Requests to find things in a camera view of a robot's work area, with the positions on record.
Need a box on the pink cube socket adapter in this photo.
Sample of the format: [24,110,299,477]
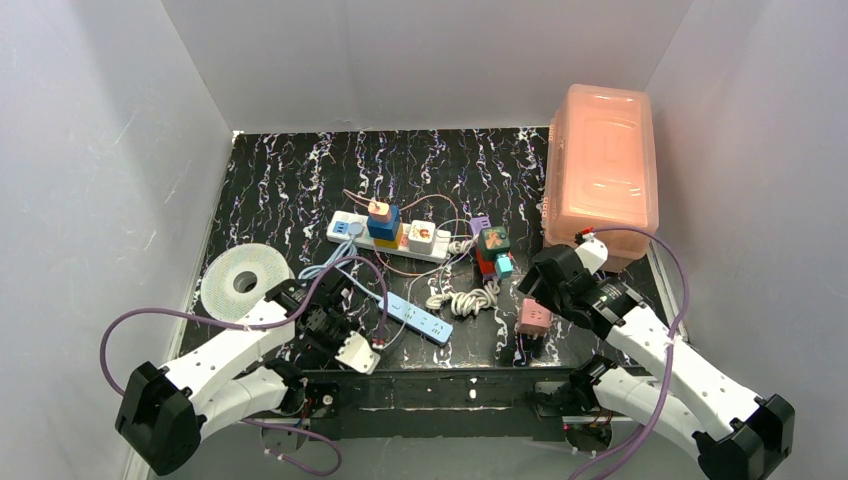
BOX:
[515,298,553,338]

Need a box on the red cube socket adapter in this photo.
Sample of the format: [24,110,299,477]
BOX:
[475,250,500,280]

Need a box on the green cube socket adapter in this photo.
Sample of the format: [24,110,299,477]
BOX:
[477,226,511,262]

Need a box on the blue power strip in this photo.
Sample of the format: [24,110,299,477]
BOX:
[377,292,453,346]

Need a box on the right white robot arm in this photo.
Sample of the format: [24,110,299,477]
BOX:
[518,240,796,479]

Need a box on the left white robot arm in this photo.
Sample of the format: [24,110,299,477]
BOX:
[115,268,380,476]

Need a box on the teal charger plug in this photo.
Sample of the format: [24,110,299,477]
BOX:
[494,253,514,280]

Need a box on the yellow cube socket adapter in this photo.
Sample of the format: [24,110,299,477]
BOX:
[373,229,404,250]

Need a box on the purple cube socket adapter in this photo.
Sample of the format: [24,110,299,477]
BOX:
[469,215,492,237]

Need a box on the blue cube socket adapter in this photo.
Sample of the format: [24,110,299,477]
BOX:
[366,205,401,242]

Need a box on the small pink charger plug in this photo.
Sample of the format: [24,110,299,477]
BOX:
[368,200,393,223]

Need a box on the white cube socket adapter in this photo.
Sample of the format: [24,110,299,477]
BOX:
[407,220,436,255]

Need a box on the white filament spool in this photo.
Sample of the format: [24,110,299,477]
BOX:
[200,243,295,322]

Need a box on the white power strip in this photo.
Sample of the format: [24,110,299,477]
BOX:
[326,210,451,264]

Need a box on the pink translucent storage box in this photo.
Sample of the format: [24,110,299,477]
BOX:
[541,84,659,272]

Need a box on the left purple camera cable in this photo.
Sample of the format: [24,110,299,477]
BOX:
[99,255,392,477]

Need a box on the purple camera cable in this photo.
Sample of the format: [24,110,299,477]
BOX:
[99,255,392,477]
[569,226,692,480]

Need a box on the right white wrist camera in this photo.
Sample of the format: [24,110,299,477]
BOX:
[574,229,609,274]

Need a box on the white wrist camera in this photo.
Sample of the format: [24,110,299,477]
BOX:
[574,229,609,274]
[335,331,381,375]

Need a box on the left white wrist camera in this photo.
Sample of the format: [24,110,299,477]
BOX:
[335,331,381,375]

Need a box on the light blue power cord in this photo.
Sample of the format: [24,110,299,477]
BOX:
[298,221,392,306]

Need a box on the coiled white power cord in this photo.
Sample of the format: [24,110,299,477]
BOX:
[423,281,503,319]

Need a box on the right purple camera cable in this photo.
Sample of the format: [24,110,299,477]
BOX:
[569,226,692,480]

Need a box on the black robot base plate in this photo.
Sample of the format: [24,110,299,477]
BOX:
[305,367,610,442]

